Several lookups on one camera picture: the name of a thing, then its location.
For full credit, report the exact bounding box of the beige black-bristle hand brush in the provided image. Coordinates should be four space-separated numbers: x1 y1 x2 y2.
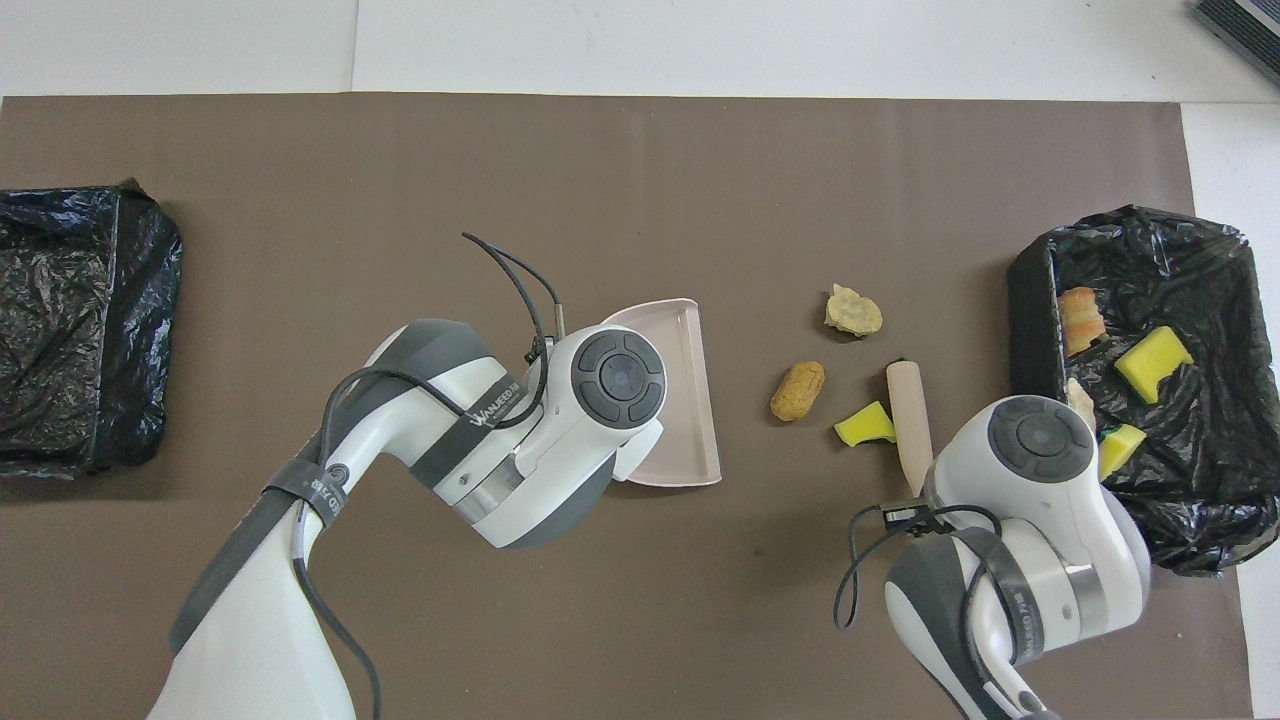
885 358 936 498

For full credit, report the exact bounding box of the curved yellow sponge piece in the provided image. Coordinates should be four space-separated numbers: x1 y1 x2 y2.
834 400 898 448

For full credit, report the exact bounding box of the pale pink plastic dustpan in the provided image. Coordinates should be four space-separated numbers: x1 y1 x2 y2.
600 297 723 489

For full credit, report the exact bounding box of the brown oval croquette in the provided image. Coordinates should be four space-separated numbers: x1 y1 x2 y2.
769 361 827 423

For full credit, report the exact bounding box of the pale bread piece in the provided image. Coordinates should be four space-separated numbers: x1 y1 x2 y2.
824 284 884 338

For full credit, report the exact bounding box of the yellow green-backed sponge piece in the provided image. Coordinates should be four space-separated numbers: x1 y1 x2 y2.
1098 423 1148 481

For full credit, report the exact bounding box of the striped croissant piece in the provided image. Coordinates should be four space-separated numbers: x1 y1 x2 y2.
1058 286 1109 358

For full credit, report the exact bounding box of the notched yellow sponge piece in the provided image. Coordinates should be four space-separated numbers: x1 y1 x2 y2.
1113 326 1195 405

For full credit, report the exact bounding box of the black bag lined bin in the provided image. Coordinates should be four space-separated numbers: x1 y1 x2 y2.
1005 205 1280 576
0 180 184 481

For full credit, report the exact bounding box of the brown table mat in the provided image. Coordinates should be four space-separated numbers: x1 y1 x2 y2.
0 93 1256 720

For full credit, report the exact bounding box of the dark ribbed device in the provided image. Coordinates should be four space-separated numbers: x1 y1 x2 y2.
1190 0 1280 86

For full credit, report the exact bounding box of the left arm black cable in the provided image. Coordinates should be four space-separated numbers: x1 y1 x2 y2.
295 232 566 720

